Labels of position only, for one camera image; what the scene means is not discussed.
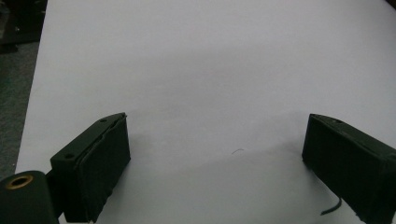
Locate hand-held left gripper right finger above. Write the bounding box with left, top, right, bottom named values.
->
left=301, top=113, right=396, bottom=224

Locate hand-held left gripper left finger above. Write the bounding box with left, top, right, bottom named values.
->
left=49, top=112, right=132, bottom=224

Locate dark stand base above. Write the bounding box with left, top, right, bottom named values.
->
left=0, top=0, right=49, bottom=54

